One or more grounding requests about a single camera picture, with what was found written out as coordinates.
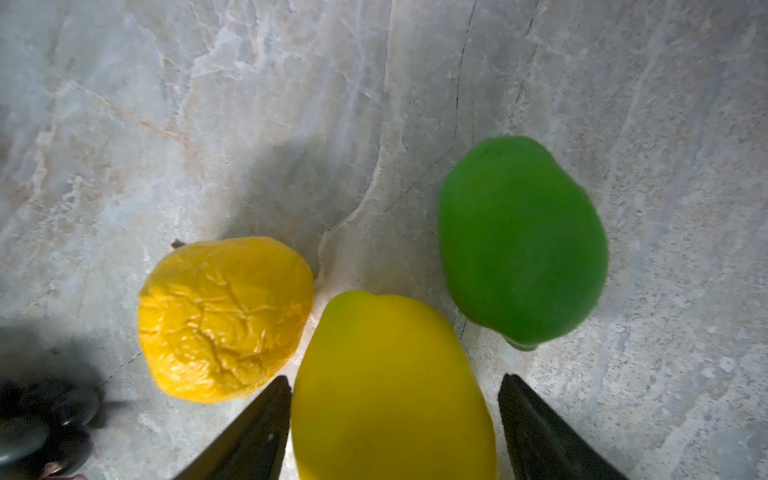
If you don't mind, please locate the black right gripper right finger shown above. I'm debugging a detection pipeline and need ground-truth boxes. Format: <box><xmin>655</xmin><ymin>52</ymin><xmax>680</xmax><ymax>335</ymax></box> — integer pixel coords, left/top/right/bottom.
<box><xmin>497</xmin><ymin>374</ymin><xmax>626</xmax><ymax>480</ymax></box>

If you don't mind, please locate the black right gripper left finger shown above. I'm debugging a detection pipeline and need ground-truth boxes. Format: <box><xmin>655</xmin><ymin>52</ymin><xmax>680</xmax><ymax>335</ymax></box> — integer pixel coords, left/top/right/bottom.
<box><xmin>177</xmin><ymin>375</ymin><xmax>292</xmax><ymax>480</ymax></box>

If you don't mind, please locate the large yellow lemon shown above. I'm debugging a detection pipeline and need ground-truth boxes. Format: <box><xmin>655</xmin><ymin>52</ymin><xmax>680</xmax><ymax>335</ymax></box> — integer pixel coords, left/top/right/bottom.
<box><xmin>291</xmin><ymin>291</ymin><xmax>498</xmax><ymax>479</ymax></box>

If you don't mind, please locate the small wrinkled yellow fruit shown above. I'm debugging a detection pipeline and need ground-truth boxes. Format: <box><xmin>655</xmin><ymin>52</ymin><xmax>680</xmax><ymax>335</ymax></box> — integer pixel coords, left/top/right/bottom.
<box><xmin>138</xmin><ymin>237</ymin><xmax>314</xmax><ymax>404</ymax></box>

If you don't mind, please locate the green lime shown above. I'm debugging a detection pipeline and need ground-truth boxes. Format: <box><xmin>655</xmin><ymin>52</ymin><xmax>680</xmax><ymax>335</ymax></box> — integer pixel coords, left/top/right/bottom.
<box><xmin>438</xmin><ymin>136</ymin><xmax>609</xmax><ymax>351</ymax></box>

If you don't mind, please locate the dark purple grape bunch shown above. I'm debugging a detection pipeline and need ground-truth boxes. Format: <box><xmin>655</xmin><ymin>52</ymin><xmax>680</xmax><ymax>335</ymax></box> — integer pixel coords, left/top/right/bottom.
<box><xmin>1</xmin><ymin>378</ymin><xmax>100</xmax><ymax>479</ymax></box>

